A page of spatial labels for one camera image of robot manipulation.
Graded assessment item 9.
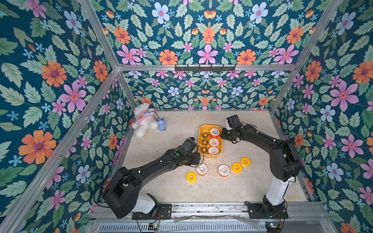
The orange sealing tape roll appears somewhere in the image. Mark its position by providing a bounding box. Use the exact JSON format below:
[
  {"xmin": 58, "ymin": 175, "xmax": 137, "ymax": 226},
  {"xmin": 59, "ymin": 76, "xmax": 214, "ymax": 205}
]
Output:
[
  {"xmin": 209, "ymin": 138, "xmax": 220, "ymax": 147},
  {"xmin": 218, "ymin": 165, "xmax": 230, "ymax": 177},
  {"xmin": 208, "ymin": 147, "xmax": 220, "ymax": 155},
  {"xmin": 196, "ymin": 163, "xmax": 208, "ymax": 176},
  {"xmin": 210, "ymin": 128, "xmax": 220, "ymax": 138}
]

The yellow plastic storage box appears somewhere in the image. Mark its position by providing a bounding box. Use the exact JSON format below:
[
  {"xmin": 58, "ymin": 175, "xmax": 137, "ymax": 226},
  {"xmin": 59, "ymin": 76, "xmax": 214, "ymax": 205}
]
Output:
[{"xmin": 197, "ymin": 124, "xmax": 223, "ymax": 158}]

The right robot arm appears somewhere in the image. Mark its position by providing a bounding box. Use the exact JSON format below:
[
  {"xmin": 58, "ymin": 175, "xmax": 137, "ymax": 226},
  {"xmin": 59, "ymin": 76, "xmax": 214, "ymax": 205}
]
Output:
[{"xmin": 220, "ymin": 115, "xmax": 304, "ymax": 217}]

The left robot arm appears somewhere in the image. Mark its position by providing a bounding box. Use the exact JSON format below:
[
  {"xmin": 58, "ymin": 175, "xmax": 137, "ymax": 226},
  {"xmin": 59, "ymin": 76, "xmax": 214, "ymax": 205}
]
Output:
[{"xmin": 102, "ymin": 137, "xmax": 201, "ymax": 219}]

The white plush teddy bear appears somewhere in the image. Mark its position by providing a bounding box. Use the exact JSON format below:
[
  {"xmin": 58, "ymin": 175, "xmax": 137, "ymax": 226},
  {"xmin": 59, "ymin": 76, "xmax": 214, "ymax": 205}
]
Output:
[{"xmin": 131, "ymin": 103, "xmax": 158, "ymax": 138}]

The black hook rack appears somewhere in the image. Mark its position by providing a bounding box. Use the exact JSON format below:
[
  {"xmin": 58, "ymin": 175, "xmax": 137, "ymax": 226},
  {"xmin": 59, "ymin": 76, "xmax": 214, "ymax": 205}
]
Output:
[{"xmin": 174, "ymin": 65, "xmax": 236, "ymax": 72}]

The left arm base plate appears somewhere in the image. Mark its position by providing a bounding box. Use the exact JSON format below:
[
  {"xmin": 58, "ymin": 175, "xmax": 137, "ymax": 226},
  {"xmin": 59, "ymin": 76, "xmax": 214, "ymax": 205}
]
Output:
[{"xmin": 132, "ymin": 193, "xmax": 173, "ymax": 220}]

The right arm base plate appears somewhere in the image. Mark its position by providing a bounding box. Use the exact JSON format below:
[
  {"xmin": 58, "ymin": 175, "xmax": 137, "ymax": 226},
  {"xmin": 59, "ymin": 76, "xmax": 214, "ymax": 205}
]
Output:
[{"xmin": 245, "ymin": 202, "xmax": 288, "ymax": 219}]

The aluminium front rail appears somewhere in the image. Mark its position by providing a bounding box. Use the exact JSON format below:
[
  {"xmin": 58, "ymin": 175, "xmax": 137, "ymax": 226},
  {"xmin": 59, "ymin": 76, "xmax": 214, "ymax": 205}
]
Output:
[{"xmin": 90, "ymin": 201, "xmax": 330, "ymax": 222}]

